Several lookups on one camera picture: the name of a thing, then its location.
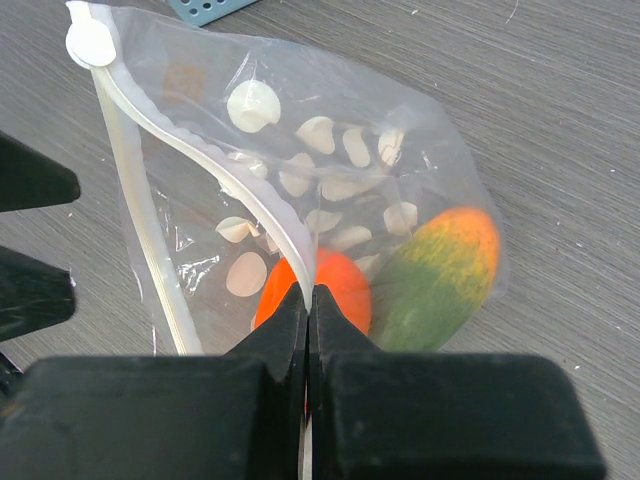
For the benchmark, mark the clear zip top bag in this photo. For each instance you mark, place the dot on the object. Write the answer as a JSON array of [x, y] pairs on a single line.
[[233, 151]]

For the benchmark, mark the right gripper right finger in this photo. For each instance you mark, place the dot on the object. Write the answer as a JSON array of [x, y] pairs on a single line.
[[383, 415]]

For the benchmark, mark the light blue plastic basket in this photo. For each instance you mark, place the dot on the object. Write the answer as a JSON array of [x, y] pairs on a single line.
[[202, 12]]

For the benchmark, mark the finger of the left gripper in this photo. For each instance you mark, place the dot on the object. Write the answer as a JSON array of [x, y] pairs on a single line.
[[34, 295], [30, 179]]

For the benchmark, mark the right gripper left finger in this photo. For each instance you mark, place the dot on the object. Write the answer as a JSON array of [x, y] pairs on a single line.
[[234, 416]]

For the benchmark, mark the green orange mango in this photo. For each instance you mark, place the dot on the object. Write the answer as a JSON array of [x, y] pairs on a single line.
[[432, 285]]

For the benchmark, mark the orange tangerine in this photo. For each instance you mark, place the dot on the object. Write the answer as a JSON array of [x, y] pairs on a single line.
[[347, 284]]

